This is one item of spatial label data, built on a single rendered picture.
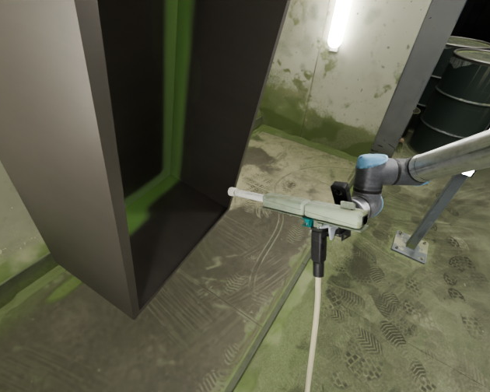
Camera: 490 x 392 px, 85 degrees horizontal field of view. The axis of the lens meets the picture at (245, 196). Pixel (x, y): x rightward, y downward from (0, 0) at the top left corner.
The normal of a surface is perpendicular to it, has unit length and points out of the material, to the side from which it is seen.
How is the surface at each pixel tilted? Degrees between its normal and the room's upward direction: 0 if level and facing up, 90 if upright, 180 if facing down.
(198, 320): 0
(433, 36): 90
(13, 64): 90
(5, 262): 57
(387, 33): 90
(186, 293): 0
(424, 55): 90
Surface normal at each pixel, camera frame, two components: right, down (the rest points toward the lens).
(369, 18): -0.55, 0.52
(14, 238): 0.72, -0.08
